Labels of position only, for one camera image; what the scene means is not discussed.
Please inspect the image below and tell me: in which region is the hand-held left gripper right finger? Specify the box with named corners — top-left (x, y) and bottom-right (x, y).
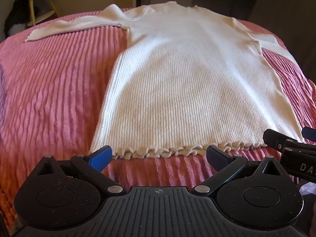
top-left (193, 145), bottom-right (283, 195)

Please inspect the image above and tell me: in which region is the wooden shelf with yellow legs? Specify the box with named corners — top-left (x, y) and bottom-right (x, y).
top-left (15, 0), bottom-right (60, 26)

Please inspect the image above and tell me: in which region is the white crumpled cloth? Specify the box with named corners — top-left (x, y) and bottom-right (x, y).
top-left (299, 181), bottom-right (316, 199)

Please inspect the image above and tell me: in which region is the dark brown furniture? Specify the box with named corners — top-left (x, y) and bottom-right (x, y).
top-left (193, 0), bottom-right (258, 22)

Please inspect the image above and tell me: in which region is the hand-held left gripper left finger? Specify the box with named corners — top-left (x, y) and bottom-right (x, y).
top-left (36, 145), bottom-right (126, 195)

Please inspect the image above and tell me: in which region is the white ribbed knit sweater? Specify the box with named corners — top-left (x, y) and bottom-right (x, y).
top-left (25, 1), bottom-right (306, 159)

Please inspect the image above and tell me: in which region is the pink ribbed blanket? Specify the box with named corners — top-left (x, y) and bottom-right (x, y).
top-left (0, 7), bottom-right (316, 230)

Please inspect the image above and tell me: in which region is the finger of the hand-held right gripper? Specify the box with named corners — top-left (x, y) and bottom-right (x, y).
top-left (263, 128), bottom-right (305, 155)
top-left (302, 126), bottom-right (316, 140)

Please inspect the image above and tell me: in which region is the dark cloth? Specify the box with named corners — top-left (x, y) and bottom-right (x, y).
top-left (3, 0), bottom-right (35, 41)

